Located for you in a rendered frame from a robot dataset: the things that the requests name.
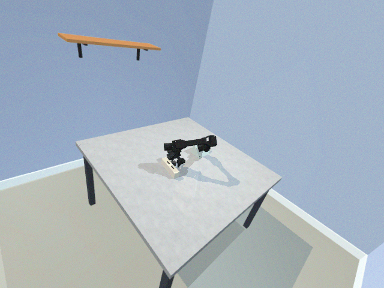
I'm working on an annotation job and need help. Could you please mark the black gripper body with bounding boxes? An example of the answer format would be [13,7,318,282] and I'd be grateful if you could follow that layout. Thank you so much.
[167,150,185,165]

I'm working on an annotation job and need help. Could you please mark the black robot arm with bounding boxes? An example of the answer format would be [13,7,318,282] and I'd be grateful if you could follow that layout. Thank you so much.
[164,135,217,160]

